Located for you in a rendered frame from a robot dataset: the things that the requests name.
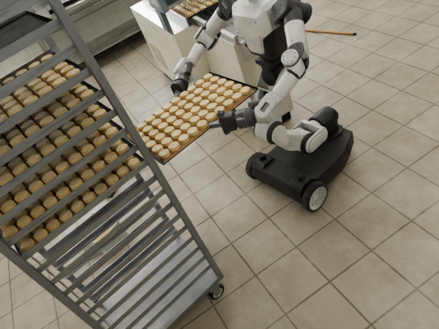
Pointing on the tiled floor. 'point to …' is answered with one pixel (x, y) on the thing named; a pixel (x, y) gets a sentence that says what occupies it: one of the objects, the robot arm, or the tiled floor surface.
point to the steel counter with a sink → (118, 33)
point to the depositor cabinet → (170, 40)
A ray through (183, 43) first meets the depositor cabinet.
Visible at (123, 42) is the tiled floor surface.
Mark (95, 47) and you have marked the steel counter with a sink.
